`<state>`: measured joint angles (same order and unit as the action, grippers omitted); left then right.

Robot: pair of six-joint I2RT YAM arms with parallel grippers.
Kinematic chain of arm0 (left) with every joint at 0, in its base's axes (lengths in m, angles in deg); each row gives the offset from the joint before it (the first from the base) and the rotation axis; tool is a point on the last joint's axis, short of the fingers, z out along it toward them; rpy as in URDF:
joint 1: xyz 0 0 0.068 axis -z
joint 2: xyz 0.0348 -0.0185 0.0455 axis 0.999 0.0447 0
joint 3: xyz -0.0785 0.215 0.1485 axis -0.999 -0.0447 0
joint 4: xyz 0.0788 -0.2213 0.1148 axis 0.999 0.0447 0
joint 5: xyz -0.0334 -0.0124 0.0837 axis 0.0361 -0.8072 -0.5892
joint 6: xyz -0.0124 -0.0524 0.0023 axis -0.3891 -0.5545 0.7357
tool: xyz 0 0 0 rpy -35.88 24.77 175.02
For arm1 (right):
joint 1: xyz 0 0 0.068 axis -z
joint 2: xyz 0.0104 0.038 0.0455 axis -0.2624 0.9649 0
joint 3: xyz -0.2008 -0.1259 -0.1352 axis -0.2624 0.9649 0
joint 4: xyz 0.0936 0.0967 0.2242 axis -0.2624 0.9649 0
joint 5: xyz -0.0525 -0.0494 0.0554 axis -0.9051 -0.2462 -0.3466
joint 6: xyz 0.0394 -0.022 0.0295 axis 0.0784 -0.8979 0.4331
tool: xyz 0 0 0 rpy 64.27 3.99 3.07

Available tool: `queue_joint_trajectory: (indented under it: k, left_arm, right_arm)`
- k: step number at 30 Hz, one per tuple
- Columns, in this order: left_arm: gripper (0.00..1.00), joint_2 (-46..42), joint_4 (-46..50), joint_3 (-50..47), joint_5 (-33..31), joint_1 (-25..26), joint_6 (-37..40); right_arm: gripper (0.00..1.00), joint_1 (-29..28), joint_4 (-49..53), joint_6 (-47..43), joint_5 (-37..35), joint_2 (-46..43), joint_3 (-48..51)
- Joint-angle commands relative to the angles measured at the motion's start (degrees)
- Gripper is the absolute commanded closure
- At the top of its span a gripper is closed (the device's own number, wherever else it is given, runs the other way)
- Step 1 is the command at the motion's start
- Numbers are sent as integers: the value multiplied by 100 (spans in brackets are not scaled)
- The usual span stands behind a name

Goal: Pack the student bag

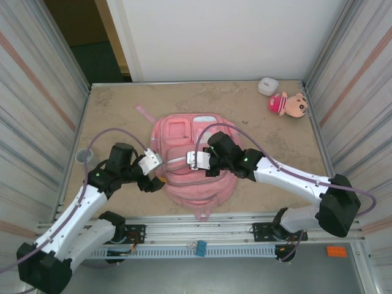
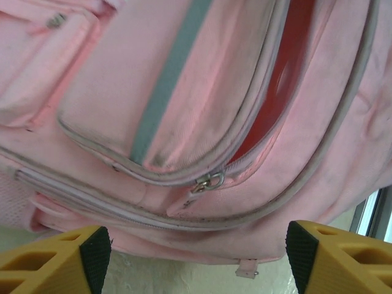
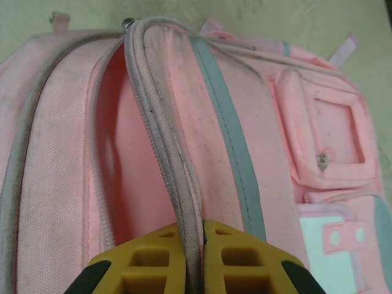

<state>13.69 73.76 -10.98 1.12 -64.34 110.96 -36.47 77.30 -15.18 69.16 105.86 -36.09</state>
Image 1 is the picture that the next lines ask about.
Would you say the pink student backpack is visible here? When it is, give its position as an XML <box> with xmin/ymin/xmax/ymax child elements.
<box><xmin>134</xmin><ymin>104</ymin><xmax>238</xmax><ymax>222</ymax></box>

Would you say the grey plastic cup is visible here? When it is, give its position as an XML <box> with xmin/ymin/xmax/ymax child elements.
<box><xmin>75</xmin><ymin>149</ymin><xmax>99</xmax><ymax>168</ymax></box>

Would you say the blue binder clip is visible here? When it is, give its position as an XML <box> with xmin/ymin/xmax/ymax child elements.
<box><xmin>187</xmin><ymin>240</ymin><xmax>208</xmax><ymax>258</ymax></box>

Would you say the pink plush doll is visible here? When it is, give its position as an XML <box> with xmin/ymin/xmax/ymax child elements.
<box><xmin>268</xmin><ymin>91</ymin><xmax>311</xmax><ymax>119</ymax></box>

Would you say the small white square box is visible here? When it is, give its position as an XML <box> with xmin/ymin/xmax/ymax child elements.
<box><xmin>257</xmin><ymin>77</ymin><xmax>280</xmax><ymax>96</ymax></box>

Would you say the orange toy brick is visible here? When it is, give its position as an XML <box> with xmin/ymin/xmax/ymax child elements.
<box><xmin>326</xmin><ymin>246</ymin><xmax>348</xmax><ymax>258</ymax></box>

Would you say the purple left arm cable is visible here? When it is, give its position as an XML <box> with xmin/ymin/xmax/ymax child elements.
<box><xmin>0</xmin><ymin>127</ymin><xmax>151</xmax><ymax>274</ymax></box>

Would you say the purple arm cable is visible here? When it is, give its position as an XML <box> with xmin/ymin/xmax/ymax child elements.
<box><xmin>0</xmin><ymin>127</ymin><xmax>151</xmax><ymax>274</ymax></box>
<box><xmin>195</xmin><ymin>123</ymin><xmax>378</xmax><ymax>263</ymax></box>

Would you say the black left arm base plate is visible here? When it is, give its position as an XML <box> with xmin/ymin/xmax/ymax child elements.
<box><xmin>104</xmin><ymin>224</ymin><xmax>147</xmax><ymax>245</ymax></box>

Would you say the aluminium rail frame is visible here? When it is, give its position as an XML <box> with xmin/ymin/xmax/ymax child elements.
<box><xmin>36</xmin><ymin>214</ymin><xmax>368</xmax><ymax>246</ymax></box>

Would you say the grey slotted cable duct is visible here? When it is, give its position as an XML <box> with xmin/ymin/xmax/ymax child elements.
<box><xmin>88</xmin><ymin>246</ymin><xmax>278</xmax><ymax>260</ymax></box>

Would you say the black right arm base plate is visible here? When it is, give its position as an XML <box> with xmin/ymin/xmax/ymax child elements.
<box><xmin>251</xmin><ymin>222</ymin><xmax>309</xmax><ymax>243</ymax></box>

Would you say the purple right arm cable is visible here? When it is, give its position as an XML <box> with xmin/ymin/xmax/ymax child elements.
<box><xmin>195</xmin><ymin>123</ymin><xmax>378</xmax><ymax>263</ymax></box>

